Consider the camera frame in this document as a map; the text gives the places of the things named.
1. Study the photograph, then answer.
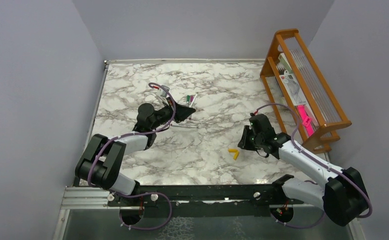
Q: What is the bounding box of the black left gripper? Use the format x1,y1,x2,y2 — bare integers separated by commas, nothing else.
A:
150,96,195,130

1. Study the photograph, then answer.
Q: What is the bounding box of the yellow pen cap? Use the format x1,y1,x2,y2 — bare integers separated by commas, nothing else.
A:
228,148,239,153
233,151,240,161

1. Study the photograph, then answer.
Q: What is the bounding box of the white marker pen magenta end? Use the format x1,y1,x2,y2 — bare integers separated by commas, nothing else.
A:
189,94,198,108

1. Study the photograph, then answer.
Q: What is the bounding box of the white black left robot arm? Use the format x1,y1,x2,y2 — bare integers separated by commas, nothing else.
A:
74,103,196,206

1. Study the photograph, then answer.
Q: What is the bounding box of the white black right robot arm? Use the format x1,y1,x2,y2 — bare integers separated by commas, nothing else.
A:
238,113,372,227

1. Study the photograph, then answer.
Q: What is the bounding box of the pink packaged item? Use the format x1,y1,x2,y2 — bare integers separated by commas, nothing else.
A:
296,105,315,137

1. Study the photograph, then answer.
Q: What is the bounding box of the orange wooden rack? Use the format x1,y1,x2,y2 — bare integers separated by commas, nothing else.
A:
259,28,352,154

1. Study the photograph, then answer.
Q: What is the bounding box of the white packaged item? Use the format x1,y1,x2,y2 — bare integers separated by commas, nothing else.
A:
276,53,308,106

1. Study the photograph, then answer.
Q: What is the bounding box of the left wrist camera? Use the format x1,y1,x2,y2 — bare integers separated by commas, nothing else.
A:
155,85,170,102

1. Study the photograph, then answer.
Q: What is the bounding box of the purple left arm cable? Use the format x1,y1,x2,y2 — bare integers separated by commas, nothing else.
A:
87,82,177,232

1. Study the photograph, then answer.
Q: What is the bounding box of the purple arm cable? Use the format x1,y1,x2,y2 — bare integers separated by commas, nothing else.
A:
254,103,374,229
87,82,177,232

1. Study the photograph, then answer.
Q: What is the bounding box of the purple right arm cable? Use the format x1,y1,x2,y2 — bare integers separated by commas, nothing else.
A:
254,103,374,229

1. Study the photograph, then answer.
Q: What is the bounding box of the black mounting rail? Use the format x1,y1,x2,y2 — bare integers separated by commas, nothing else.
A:
107,184,302,218

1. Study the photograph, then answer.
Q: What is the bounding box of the aluminium frame rail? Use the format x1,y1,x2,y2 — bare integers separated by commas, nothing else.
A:
60,183,356,210

